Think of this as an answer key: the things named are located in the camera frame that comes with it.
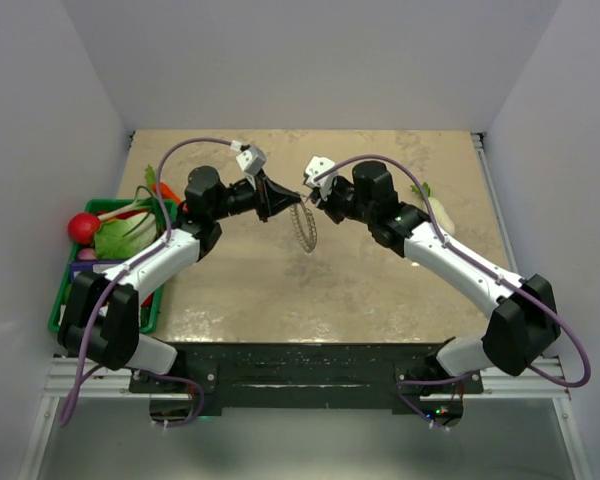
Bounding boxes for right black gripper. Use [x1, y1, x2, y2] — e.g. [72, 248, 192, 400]
[313, 175, 376, 225]

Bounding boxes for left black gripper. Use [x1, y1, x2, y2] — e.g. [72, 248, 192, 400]
[210, 170, 300, 224]

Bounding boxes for metal disc with keyrings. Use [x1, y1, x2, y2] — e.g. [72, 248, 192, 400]
[289, 197, 318, 254]

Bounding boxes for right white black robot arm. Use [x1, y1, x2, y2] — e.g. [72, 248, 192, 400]
[304, 156, 560, 393]

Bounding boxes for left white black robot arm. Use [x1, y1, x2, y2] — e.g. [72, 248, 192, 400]
[57, 166, 302, 392]

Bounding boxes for orange toy carrot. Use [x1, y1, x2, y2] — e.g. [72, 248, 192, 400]
[144, 165, 181, 204]

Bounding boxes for white toy vegetable green leaves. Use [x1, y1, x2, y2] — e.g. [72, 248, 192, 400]
[411, 182, 456, 236]

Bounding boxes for toy bok choy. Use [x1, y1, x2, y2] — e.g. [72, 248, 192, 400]
[93, 186, 164, 260]

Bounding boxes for red toy pepper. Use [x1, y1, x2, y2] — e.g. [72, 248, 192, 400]
[141, 294, 154, 307]

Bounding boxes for green plastic crate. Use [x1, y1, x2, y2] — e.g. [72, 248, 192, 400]
[48, 199, 165, 333]

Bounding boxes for red toy radish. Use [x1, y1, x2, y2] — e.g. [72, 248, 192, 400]
[67, 212, 101, 245]

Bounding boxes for pink toy onion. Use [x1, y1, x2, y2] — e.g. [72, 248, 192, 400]
[76, 248, 97, 261]

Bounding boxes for purple box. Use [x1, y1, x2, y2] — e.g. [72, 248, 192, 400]
[69, 260, 120, 283]

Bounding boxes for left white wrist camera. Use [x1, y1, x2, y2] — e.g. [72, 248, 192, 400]
[236, 146, 267, 176]

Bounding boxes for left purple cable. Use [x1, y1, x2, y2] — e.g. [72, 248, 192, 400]
[58, 137, 242, 427]

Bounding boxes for purple cable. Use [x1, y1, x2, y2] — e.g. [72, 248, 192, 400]
[58, 137, 242, 427]
[313, 154, 592, 387]

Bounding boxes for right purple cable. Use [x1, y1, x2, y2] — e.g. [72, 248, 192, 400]
[313, 154, 592, 387]

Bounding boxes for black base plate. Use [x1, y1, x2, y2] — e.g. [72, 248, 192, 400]
[128, 342, 483, 427]

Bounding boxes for aluminium rail frame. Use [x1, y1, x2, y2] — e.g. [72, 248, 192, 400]
[17, 355, 191, 480]

